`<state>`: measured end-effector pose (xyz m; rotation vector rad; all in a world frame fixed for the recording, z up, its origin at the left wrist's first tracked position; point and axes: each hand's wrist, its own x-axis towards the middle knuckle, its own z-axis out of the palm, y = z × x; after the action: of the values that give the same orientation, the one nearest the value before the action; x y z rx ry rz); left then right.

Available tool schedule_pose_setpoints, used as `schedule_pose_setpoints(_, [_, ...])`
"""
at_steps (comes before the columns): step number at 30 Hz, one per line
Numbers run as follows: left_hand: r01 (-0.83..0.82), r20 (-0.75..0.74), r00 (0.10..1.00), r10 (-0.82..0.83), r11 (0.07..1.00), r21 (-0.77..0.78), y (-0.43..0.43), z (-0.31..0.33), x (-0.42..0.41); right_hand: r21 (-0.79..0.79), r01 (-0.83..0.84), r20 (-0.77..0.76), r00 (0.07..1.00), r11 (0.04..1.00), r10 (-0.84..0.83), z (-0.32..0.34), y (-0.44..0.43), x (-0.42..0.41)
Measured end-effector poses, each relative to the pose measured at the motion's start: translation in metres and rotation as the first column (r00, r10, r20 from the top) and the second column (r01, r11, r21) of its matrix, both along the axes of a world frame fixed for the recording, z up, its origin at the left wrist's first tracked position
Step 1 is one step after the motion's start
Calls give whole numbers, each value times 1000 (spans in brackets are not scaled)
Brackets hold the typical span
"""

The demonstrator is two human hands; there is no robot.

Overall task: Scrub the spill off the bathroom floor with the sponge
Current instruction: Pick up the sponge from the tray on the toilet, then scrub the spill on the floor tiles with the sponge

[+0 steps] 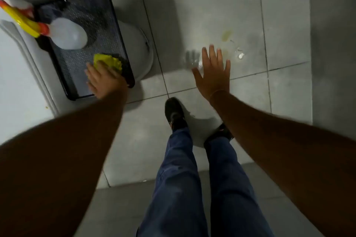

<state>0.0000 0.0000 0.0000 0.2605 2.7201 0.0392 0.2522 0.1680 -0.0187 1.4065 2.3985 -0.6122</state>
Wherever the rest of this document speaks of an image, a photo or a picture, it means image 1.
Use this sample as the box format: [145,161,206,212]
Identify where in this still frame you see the person's left hand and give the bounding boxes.
[84,60,128,100]

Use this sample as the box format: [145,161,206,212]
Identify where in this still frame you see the person's right hand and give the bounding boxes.
[192,44,231,101]

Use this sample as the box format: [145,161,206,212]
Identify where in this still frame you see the yellow sponge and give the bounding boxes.
[93,53,123,74]

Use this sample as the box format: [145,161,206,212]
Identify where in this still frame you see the person's right forearm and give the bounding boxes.
[209,90,356,237]

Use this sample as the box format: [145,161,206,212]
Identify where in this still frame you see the person's left forearm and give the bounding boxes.
[0,89,128,237]

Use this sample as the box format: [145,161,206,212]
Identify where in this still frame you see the person's left black shoe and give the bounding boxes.
[164,97,188,132]

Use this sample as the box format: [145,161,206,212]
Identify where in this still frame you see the person's black shoe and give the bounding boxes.
[204,123,234,149]
[164,97,188,132]

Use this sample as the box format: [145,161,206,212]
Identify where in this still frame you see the person's right black shoe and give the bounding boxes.
[204,123,234,149]

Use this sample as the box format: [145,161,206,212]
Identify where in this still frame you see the person's left leg blue jeans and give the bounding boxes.
[136,127,210,237]

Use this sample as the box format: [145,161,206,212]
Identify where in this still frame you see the person's leg blue jeans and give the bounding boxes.
[136,127,210,237]
[204,136,275,237]

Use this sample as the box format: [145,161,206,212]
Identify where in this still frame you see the person's right leg blue jeans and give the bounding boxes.
[204,136,275,237]

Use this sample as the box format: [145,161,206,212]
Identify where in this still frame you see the white toilet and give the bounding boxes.
[0,0,154,146]

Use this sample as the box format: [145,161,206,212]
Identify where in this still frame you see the white spray bottle yellow trigger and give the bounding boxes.
[0,0,88,51]

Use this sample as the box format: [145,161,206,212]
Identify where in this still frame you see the black textured tray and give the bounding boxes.
[33,0,136,101]

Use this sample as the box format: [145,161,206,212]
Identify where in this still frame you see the thin wrist bracelet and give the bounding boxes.
[209,89,229,101]

